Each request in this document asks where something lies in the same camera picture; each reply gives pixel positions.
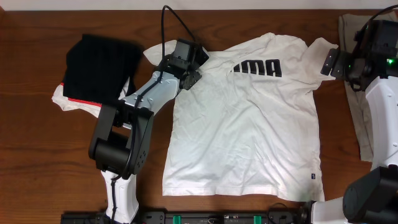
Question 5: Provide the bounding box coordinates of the white printed t-shirt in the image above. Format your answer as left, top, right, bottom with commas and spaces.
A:
162, 33, 333, 202

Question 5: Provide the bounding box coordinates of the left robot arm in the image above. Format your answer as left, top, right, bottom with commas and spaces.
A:
89, 39, 210, 223

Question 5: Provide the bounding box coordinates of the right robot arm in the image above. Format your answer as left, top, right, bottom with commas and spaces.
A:
302, 19, 397, 224

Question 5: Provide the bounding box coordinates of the olive grey garment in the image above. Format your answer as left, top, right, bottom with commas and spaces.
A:
338, 13, 397, 167

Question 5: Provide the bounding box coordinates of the black folded garment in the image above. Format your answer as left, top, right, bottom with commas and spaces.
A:
63, 34, 143, 105

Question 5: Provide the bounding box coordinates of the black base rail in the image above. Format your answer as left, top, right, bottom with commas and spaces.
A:
60, 209, 311, 224

